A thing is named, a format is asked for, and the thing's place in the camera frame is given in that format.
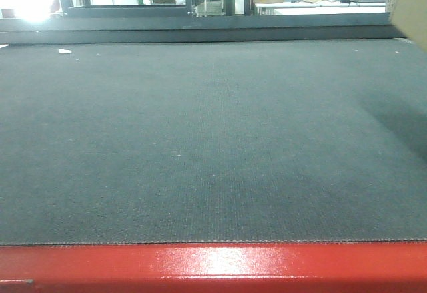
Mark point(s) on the brown cardboard box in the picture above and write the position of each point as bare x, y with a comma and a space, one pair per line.
409, 17

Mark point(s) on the dark grey conveyor belt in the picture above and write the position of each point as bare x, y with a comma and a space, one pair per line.
213, 142

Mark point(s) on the white background table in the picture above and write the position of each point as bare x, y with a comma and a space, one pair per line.
318, 8

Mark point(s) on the grey conveyor side rail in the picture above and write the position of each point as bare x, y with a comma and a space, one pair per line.
67, 30

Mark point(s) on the red conveyor front frame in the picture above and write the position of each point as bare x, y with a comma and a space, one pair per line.
237, 267

